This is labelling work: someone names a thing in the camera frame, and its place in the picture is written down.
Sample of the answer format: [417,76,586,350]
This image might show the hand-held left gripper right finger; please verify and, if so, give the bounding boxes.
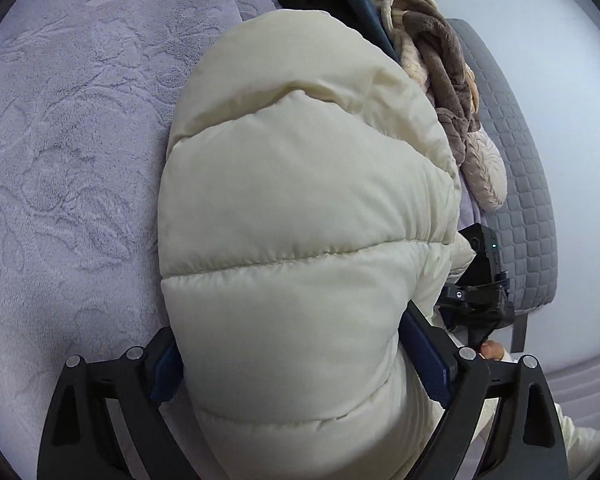
[402,300,571,480]

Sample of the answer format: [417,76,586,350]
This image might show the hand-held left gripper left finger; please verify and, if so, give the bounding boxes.
[36,327,201,480]

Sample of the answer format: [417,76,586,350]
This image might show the cream puffer jacket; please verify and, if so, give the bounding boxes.
[157,8,600,480]

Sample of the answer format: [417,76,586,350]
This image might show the beige quilted garment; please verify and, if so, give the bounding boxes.
[460,127,507,212]

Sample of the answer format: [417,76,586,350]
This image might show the grey quilted headboard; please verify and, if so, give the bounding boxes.
[450,18,559,318]

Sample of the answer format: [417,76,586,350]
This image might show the brown fleece garment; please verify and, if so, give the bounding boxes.
[402,7,481,168]

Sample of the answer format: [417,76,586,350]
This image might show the purple fleece blanket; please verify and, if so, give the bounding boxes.
[0,0,496,480]

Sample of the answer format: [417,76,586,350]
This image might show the cream fleece garment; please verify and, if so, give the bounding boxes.
[372,0,476,111]

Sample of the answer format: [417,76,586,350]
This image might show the blue jeans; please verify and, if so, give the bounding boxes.
[332,0,401,61]

